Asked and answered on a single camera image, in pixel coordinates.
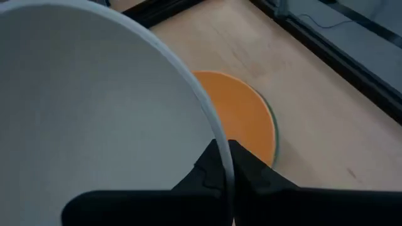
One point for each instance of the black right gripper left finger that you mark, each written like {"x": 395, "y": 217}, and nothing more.
{"x": 163, "y": 205}

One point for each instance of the green plate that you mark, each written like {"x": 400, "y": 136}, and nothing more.
{"x": 275, "y": 132}

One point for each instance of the black table edge frame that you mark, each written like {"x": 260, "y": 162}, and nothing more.
{"x": 345, "y": 59}

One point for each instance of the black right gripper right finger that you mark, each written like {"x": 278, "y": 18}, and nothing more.
{"x": 298, "y": 205}

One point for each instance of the orange plate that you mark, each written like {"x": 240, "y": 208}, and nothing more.
{"x": 238, "y": 110}

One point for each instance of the white plate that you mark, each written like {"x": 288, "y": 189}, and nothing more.
{"x": 94, "y": 103}

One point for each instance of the black floor strip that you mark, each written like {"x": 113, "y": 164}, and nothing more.
{"x": 367, "y": 22}

